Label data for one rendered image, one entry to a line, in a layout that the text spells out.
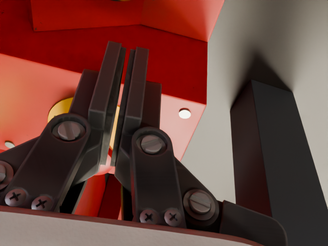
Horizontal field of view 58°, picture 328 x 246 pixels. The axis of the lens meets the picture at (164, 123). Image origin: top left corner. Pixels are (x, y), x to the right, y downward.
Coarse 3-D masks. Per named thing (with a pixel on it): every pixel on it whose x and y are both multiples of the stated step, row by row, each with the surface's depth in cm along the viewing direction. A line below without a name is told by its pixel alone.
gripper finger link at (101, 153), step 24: (120, 48) 11; (96, 72) 11; (120, 72) 10; (96, 96) 9; (96, 120) 9; (24, 144) 8; (96, 144) 9; (0, 168) 7; (96, 168) 10; (0, 192) 7
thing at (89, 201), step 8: (0, 0) 45; (0, 152) 51; (96, 176) 132; (104, 176) 152; (88, 184) 119; (96, 184) 134; (104, 184) 155; (88, 192) 121; (96, 192) 137; (104, 192) 158; (80, 200) 110; (88, 200) 123; (96, 200) 139; (80, 208) 111; (88, 208) 125; (96, 208) 142; (96, 216) 145
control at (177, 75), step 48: (48, 0) 19; (96, 0) 21; (144, 0) 22; (192, 0) 22; (0, 48) 18; (48, 48) 19; (96, 48) 20; (192, 48) 23; (0, 96) 21; (48, 96) 20; (192, 96) 19; (0, 144) 25
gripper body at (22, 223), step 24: (0, 216) 6; (24, 216) 6; (48, 216) 6; (72, 216) 6; (0, 240) 5; (24, 240) 5; (48, 240) 6; (72, 240) 6; (96, 240) 6; (120, 240) 6; (144, 240) 6; (168, 240) 6; (192, 240) 6; (216, 240) 6; (240, 240) 7
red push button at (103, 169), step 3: (111, 147) 20; (108, 150) 20; (111, 150) 20; (108, 153) 20; (111, 153) 20; (108, 156) 20; (111, 156) 20; (108, 159) 20; (108, 162) 20; (102, 165) 20; (105, 165) 20; (108, 165) 20; (102, 168) 21; (105, 168) 21; (108, 168) 21; (111, 168) 21; (99, 171) 21; (102, 171) 21; (105, 171) 21; (108, 171) 21; (96, 174) 21; (99, 174) 21; (102, 174) 22
